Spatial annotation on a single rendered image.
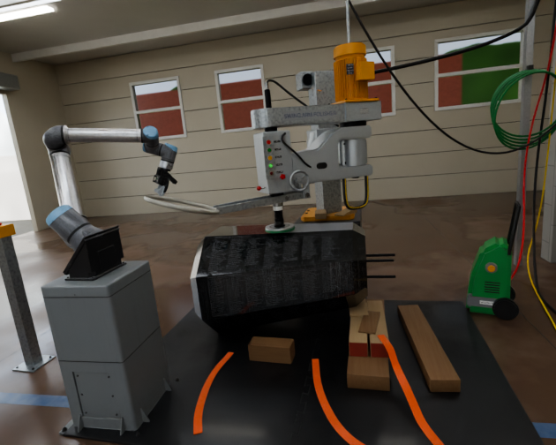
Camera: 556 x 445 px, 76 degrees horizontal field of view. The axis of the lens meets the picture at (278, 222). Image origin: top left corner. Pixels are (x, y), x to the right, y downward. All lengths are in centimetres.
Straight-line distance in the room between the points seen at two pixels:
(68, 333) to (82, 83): 928
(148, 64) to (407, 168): 668
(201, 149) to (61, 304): 754
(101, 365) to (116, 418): 33
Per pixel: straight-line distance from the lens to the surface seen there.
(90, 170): 1104
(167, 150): 260
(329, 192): 340
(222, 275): 258
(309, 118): 257
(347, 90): 277
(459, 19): 925
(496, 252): 315
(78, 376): 236
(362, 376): 231
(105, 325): 209
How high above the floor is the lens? 144
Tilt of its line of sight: 12 degrees down
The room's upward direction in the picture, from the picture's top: 5 degrees counter-clockwise
